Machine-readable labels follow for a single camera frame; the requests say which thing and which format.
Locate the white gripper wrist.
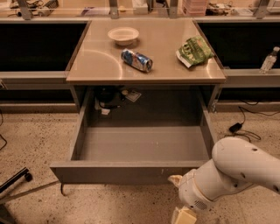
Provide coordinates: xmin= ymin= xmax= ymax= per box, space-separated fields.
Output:
xmin=168 ymin=168 xmax=218 ymax=224

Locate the grey top drawer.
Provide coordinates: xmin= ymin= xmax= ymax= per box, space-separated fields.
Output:
xmin=50 ymin=87 xmax=216 ymax=185

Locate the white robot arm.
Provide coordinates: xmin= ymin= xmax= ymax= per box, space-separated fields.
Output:
xmin=168 ymin=137 xmax=280 ymax=213

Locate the black round object behind drawer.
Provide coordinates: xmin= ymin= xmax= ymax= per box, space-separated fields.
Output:
xmin=94 ymin=86 xmax=120 ymax=109

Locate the grey drawer cabinet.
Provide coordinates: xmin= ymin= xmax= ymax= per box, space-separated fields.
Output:
xmin=66 ymin=17 xmax=228 ymax=113

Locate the white paper card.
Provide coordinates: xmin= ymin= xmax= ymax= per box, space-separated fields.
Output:
xmin=126 ymin=90 xmax=142 ymax=102

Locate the crushed blue soda can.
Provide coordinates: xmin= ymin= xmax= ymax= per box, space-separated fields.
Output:
xmin=121 ymin=49 xmax=153 ymax=73

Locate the green chip bag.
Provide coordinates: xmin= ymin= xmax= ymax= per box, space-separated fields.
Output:
xmin=176 ymin=36 xmax=214 ymax=68

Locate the black chair leg with caster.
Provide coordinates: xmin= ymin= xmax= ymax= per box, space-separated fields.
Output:
xmin=0 ymin=167 xmax=32 ymax=193

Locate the clear plastic water bottle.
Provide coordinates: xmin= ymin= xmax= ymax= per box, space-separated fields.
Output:
xmin=260 ymin=46 xmax=280 ymax=74

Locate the white paper bowl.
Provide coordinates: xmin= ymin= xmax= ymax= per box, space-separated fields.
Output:
xmin=108 ymin=27 xmax=139 ymax=46

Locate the pink stacked container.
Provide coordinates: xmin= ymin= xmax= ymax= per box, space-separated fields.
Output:
xmin=182 ymin=0 xmax=208 ymax=16

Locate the black power adapter with cable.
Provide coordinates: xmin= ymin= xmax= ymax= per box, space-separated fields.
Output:
xmin=220 ymin=101 xmax=280 ymax=142

